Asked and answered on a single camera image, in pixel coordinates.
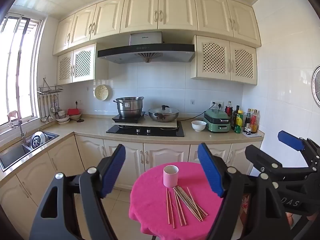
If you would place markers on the cream upper wall cabinets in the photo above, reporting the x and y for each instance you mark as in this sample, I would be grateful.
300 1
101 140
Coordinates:
150 12

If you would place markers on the white wall outlet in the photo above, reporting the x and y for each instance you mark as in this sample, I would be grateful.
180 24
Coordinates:
78 102
217 104

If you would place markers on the red canister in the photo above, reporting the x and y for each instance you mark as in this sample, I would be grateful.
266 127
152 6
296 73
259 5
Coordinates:
228 110

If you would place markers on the pink tablecloth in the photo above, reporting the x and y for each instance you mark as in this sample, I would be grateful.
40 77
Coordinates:
150 192

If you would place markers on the red label sauce bottle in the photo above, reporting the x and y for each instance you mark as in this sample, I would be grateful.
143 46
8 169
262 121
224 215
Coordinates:
254 123

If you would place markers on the pink cup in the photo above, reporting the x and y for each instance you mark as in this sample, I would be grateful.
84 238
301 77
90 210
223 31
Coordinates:
170 178

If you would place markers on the wok with glass lid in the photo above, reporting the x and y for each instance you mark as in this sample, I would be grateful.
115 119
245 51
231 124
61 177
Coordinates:
163 113

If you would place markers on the bunch of brown chopsticks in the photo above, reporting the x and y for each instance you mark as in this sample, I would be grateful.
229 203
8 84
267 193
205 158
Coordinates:
190 202

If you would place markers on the stack of white bowls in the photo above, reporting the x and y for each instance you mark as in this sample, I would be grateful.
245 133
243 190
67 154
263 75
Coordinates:
62 118

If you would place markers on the steel faucet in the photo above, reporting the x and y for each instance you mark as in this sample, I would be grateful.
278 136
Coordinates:
21 130

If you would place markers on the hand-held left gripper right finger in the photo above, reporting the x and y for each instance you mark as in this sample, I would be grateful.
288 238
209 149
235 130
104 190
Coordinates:
211 172

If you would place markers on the white ceramic bowl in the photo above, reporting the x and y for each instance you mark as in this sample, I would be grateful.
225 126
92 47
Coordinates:
199 126

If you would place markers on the steel sink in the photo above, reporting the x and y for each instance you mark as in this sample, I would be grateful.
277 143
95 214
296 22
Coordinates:
15 152

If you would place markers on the green electric grill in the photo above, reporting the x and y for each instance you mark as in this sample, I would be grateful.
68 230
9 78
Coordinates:
217 122

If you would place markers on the beige wooden board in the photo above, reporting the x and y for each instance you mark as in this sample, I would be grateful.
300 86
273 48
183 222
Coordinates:
150 124

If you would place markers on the red lidded bowl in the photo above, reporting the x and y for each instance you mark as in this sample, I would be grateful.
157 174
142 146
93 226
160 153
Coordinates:
74 112

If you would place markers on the steel stockpot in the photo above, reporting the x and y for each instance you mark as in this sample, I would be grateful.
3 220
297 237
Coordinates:
130 107

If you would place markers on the beige kitchen countertop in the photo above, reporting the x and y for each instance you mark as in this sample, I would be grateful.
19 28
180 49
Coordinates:
100 127

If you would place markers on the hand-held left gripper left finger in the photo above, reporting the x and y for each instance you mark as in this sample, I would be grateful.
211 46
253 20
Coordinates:
113 172

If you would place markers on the black glass gas hob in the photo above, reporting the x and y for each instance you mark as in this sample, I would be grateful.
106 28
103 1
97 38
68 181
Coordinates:
150 132

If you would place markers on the barred window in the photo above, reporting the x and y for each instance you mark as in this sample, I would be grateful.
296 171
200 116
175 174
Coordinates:
15 67

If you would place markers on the lattice door wall cabinet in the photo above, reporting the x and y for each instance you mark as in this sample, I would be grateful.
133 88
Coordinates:
215 57
82 63

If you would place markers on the white tray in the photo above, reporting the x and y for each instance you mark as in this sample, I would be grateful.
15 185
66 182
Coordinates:
256 135

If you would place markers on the soy sauce bottle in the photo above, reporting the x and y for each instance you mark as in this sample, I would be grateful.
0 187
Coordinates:
247 120

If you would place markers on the steel basin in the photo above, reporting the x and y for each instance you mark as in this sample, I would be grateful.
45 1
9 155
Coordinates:
37 140

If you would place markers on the black range hood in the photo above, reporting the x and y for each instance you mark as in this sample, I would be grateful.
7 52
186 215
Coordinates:
145 50

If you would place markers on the cream perforated steamer plate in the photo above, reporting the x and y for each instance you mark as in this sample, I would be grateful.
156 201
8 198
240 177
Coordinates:
102 93

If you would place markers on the patterned cardboard box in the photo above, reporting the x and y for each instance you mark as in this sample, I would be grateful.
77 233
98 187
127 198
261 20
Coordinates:
245 207

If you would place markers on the dark glass oil bottle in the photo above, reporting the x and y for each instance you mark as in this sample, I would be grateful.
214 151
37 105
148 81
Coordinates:
235 117

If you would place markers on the black induction cooker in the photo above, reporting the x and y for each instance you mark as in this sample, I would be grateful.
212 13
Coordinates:
127 118

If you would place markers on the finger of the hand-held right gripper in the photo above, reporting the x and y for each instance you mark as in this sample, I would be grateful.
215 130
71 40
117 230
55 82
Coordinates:
290 141
257 155

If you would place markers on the wall utensil rack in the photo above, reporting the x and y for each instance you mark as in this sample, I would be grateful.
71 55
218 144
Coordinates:
50 89

